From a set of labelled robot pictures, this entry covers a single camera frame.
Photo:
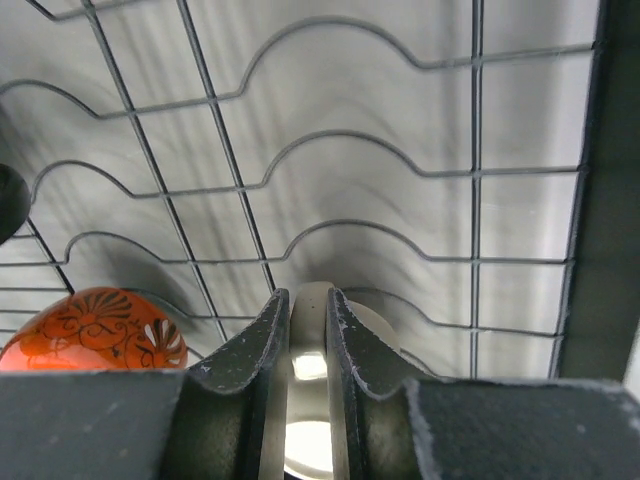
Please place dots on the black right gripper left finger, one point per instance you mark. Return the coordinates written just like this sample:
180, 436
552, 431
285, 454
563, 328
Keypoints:
222, 418

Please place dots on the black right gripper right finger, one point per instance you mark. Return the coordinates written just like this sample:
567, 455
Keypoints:
515, 429

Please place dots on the beige ceramic mug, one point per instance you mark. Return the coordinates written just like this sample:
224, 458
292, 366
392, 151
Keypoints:
310, 390

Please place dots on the orange patterned teapot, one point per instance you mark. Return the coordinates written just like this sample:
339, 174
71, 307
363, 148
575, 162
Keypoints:
101, 328

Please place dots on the black patterned mug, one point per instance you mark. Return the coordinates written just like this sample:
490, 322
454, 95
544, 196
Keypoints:
15, 202

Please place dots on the black wire dish rack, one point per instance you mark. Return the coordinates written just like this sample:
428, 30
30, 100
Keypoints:
466, 169

